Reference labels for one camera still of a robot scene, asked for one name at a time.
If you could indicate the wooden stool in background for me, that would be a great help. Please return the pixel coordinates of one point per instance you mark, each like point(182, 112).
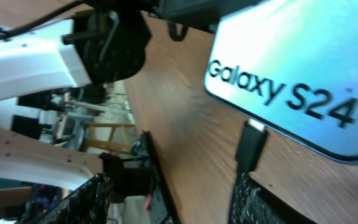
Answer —
point(111, 137)

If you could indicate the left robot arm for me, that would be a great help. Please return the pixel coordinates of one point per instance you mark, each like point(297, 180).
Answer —
point(103, 44)

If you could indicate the blue Galaxy smartphone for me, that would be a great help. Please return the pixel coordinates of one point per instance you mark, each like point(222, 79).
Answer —
point(293, 67)

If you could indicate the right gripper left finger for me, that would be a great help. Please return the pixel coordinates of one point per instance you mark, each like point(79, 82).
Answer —
point(88, 204)

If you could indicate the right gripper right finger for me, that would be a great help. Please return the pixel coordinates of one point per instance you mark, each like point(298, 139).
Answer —
point(253, 204)

